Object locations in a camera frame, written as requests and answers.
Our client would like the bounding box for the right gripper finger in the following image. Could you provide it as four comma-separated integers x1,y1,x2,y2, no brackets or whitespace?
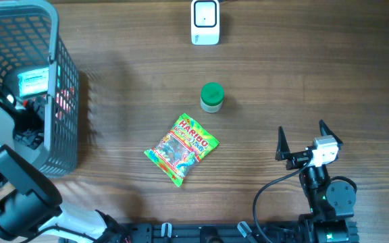
319,119,343,147
275,126,291,161

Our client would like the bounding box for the green lid plastic jar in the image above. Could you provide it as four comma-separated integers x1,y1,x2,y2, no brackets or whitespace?
201,82,224,113

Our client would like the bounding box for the Haribo gummy worms bag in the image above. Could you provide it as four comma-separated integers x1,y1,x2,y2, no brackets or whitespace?
144,113,219,187

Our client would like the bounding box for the light teal tissue pack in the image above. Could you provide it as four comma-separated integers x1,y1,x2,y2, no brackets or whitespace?
17,67,49,98

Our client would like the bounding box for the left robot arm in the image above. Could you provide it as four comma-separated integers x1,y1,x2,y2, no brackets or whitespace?
0,84,130,242

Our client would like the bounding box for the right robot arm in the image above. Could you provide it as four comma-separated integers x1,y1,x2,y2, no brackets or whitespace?
276,120,359,243

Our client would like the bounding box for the white barcode scanner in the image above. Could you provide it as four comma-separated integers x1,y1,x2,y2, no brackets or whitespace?
190,0,220,45

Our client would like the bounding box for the grey plastic mesh basket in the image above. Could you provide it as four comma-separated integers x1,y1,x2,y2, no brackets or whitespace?
0,1,80,178

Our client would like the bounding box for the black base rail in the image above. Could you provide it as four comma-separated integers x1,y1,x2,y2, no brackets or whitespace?
58,221,360,243

